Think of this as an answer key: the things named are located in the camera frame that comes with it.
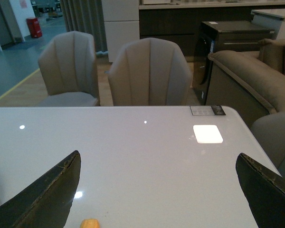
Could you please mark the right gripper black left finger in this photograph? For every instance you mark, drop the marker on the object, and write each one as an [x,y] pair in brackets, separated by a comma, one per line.
[46,202]

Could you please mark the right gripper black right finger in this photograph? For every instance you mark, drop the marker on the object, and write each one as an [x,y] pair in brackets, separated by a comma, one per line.
[264,191]

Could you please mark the yellow corn cob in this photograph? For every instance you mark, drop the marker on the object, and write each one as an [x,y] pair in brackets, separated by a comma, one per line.
[90,223]

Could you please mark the grey chair at table side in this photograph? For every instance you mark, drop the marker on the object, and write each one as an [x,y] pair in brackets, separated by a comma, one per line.
[269,131]

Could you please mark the grey-brown sofa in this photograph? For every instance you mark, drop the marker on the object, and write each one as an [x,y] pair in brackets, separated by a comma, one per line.
[251,82]

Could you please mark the table label sticker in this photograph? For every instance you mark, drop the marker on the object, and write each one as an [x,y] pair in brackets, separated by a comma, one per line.
[207,110]

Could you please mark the left beige upholstered chair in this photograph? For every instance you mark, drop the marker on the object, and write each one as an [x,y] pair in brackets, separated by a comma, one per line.
[69,70]

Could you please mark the beige upholstered chair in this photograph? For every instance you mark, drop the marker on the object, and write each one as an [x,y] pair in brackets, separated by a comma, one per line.
[69,70]
[150,72]

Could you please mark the right beige upholstered chair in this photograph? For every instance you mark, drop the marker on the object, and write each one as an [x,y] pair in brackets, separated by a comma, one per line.
[150,72]

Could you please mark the red cabinet box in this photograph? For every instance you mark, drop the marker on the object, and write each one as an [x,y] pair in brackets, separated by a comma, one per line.
[34,27]

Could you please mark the grey curtain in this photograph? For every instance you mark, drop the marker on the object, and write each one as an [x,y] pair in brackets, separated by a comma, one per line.
[86,16]

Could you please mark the dark kitchen counter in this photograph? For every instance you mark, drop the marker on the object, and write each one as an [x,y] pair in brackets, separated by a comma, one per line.
[180,23]

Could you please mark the white tall cabinet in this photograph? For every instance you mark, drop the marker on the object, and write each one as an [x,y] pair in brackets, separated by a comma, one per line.
[121,23]

